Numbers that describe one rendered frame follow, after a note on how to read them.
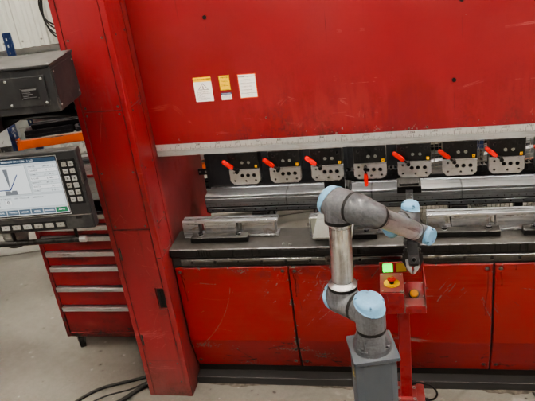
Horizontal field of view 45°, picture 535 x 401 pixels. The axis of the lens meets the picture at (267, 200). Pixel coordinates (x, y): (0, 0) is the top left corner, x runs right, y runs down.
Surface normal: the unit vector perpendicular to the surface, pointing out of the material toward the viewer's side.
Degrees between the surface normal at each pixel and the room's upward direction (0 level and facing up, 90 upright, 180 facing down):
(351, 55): 90
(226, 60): 90
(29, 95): 90
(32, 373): 0
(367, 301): 8
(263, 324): 90
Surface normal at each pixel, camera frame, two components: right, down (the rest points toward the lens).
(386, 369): 0.07, 0.42
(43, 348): -0.12, -0.90
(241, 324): -0.17, 0.44
